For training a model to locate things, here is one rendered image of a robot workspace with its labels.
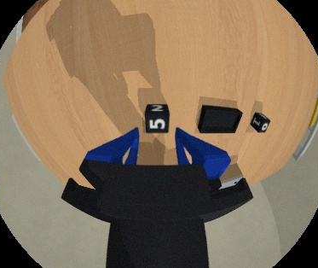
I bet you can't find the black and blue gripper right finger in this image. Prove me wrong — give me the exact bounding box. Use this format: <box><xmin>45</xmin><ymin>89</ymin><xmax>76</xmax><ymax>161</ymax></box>
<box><xmin>175</xmin><ymin>127</ymin><xmax>231</xmax><ymax>180</ymax></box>

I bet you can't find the black cube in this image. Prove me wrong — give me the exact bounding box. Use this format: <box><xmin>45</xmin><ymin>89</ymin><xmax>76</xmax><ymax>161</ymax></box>
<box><xmin>251</xmin><ymin>113</ymin><xmax>270</xmax><ymax>132</ymax></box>
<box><xmin>145</xmin><ymin>104</ymin><xmax>170</xmax><ymax>133</ymax></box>

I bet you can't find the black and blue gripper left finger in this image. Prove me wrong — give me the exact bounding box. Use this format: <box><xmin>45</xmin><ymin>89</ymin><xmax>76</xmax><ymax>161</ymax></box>
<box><xmin>84</xmin><ymin>127</ymin><xmax>140</xmax><ymax>165</ymax></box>

